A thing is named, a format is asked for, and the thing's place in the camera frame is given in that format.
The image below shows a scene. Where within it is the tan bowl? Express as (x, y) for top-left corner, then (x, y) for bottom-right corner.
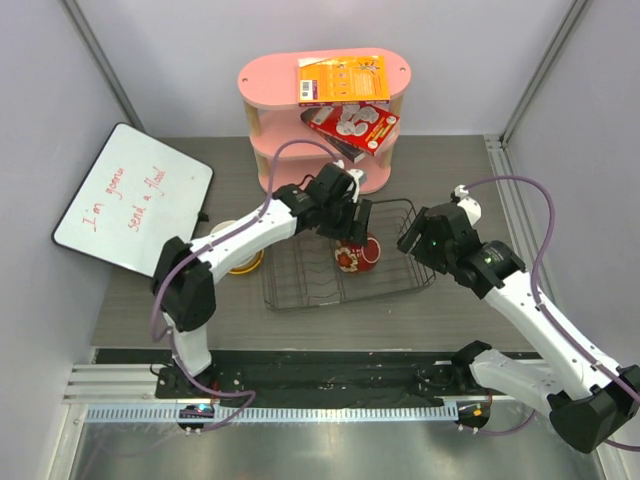
(207, 220), (237, 241)

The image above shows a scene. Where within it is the red book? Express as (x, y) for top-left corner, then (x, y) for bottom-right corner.
(300, 104), (400, 163)

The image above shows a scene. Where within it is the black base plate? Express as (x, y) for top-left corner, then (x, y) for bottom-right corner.
(155, 344), (511, 407)

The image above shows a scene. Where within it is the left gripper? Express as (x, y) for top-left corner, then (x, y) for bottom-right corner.
(318, 195), (371, 247)

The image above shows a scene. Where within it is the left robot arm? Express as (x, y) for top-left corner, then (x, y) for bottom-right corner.
(152, 161), (372, 399)

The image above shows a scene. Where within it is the black wire dish rack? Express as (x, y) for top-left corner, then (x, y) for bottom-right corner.
(262, 198), (436, 311)

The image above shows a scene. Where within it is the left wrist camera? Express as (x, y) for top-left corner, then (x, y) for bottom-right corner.
(347, 169), (367, 190)

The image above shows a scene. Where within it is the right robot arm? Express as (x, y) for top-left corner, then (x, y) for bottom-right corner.
(397, 199), (639, 453)

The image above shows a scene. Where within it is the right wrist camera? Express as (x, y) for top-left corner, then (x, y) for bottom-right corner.
(451, 185), (482, 226)

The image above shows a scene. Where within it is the yellow bowl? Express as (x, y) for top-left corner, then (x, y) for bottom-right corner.
(229, 250), (264, 275)

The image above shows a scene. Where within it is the red patterned bowl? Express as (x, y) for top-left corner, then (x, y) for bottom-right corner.
(334, 233), (382, 274)

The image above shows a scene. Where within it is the white dry-erase board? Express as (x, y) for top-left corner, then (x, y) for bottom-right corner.
(52, 123), (214, 277)

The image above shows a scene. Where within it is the white slotted cable duct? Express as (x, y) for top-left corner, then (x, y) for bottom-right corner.
(85, 402), (458, 424)

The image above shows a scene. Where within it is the orange book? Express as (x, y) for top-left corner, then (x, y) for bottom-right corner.
(297, 55), (391, 106)

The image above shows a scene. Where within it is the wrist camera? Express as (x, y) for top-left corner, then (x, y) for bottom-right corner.
(347, 169), (367, 190)
(451, 185), (482, 226)

